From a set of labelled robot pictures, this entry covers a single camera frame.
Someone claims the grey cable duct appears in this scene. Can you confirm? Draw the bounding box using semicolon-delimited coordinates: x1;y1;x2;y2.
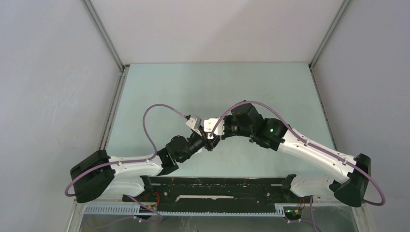
84;204;286;218

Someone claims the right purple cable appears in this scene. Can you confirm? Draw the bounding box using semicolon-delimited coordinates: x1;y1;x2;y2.
209;101;386;206

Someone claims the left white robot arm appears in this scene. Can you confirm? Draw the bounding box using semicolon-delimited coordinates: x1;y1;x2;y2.
65;132;220;203

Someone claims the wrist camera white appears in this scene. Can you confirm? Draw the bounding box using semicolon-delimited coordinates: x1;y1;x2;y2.
186;115;202;130
204;117;225;139

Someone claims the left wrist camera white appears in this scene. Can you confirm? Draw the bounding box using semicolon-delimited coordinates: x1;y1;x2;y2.
186;115;202;130

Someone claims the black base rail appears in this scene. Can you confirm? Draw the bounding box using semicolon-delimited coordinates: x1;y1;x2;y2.
134;174;310;215

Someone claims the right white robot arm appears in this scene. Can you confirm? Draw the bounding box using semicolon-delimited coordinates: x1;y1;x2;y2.
206;101;372;207

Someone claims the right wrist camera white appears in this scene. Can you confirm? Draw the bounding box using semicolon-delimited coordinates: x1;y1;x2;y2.
204;117;225;139

